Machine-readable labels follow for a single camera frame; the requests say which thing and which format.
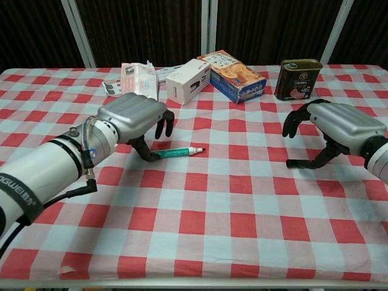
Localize aluminium partition post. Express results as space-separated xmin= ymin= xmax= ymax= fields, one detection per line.
xmin=60 ymin=0 xmax=98 ymax=68
xmin=320 ymin=0 xmax=355 ymax=64
xmin=200 ymin=0 xmax=219 ymax=57

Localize small white card black shapes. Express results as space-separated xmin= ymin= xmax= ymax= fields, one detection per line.
xmin=102 ymin=80 xmax=122 ymax=97

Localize white blister strip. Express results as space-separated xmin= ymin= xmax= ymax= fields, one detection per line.
xmin=155 ymin=65 xmax=182 ymax=82

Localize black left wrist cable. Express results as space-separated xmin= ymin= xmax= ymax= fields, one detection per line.
xmin=0 ymin=148 xmax=98 ymax=261

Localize pink white plastic packet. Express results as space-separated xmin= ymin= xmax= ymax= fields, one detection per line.
xmin=121 ymin=60 xmax=159 ymax=101

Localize dark luncheon meat can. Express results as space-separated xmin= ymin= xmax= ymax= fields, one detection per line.
xmin=274 ymin=59 xmax=323 ymax=101

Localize green white marker pen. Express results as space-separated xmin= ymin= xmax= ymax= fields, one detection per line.
xmin=151 ymin=146 xmax=207 ymax=159

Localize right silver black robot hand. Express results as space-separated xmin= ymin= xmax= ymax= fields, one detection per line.
xmin=281 ymin=99 xmax=388 ymax=170

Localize white cardboard box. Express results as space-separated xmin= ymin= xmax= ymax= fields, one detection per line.
xmin=165 ymin=58 xmax=212 ymax=106

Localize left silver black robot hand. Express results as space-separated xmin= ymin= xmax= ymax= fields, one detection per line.
xmin=97 ymin=92 xmax=176 ymax=163

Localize dark brown curtain panel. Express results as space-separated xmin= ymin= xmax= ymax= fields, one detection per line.
xmin=0 ymin=0 xmax=86 ymax=73
xmin=69 ymin=0 xmax=203 ymax=68
xmin=329 ymin=0 xmax=388 ymax=66
xmin=216 ymin=0 xmax=345 ymax=66

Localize red white checked tablecloth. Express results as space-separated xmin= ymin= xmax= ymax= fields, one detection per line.
xmin=0 ymin=64 xmax=388 ymax=281

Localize orange blue biscuit box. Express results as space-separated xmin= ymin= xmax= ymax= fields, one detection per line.
xmin=196 ymin=50 xmax=268 ymax=105

